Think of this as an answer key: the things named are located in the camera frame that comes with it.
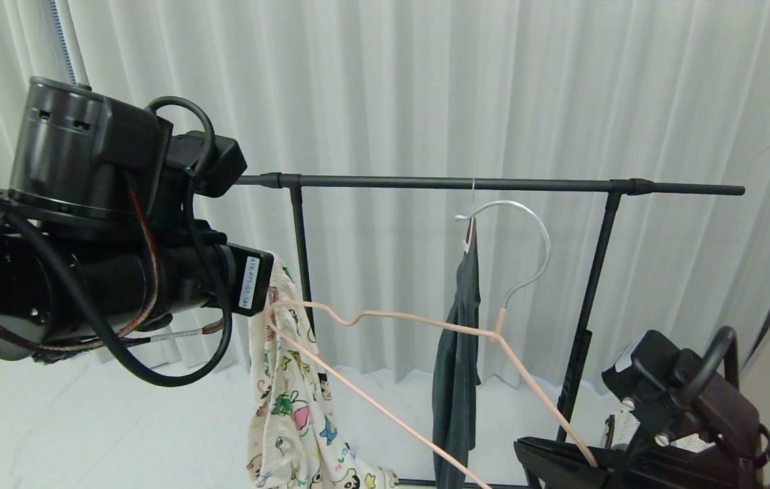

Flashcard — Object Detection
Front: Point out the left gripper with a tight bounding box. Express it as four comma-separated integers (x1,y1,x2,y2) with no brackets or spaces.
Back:
0,231,275,362

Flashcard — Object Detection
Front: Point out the dark grey shirt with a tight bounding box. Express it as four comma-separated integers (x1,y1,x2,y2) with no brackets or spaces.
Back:
433,228,482,489

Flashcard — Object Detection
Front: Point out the white laundry basket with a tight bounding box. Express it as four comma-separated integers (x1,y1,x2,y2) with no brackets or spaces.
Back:
604,406,715,454

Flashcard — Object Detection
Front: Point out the pink clothes hanger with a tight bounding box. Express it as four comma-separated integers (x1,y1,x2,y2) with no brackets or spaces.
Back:
268,200,600,489
463,178,478,254

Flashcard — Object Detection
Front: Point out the cream printed garment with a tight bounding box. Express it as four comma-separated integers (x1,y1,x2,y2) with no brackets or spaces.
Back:
247,255,399,489

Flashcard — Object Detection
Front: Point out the black clothes rack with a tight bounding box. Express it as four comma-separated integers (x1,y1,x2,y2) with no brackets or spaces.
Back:
234,173,746,489

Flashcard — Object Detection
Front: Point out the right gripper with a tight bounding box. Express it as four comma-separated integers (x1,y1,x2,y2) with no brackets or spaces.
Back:
514,438,770,489

